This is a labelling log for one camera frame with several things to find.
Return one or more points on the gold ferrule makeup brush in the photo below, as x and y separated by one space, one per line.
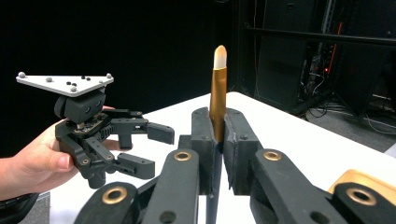
218 93

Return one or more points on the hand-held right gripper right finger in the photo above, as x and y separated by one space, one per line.
241 149

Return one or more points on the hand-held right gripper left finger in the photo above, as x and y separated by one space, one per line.
204 146

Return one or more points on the black equipment cabinet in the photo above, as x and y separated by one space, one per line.
286 62

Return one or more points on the black wristband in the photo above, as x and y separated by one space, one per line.
15 208

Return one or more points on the pale yellow ceramic cup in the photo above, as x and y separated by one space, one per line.
367 183

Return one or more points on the black horizontal bar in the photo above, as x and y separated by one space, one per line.
327 36

